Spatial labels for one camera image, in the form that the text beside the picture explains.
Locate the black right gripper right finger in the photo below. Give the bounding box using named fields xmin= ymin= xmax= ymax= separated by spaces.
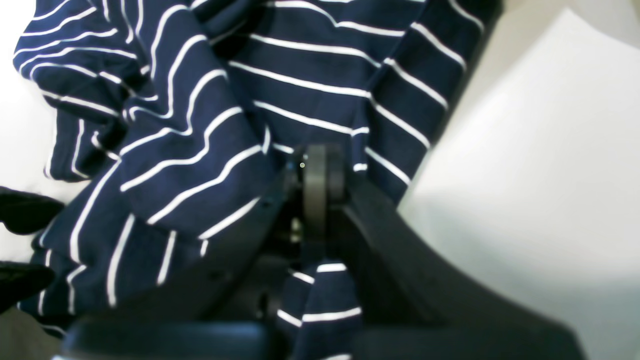
xmin=320 ymin=145 xmax=585 ymax=360

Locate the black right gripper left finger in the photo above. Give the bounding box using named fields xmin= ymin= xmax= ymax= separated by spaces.
xmin=60 ymin=147 xmax=307 ymax=360

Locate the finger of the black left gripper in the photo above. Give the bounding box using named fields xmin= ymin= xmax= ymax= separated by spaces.
xmin=0 ymin=261 xmax=55 ymax=313
xmin=0 ymin=186 xmax=66 ymax=236

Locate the navy white striped t-shirt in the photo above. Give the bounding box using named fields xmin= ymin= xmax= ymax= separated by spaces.
xmin=13 ymin=0 xmax=502 ymax=338

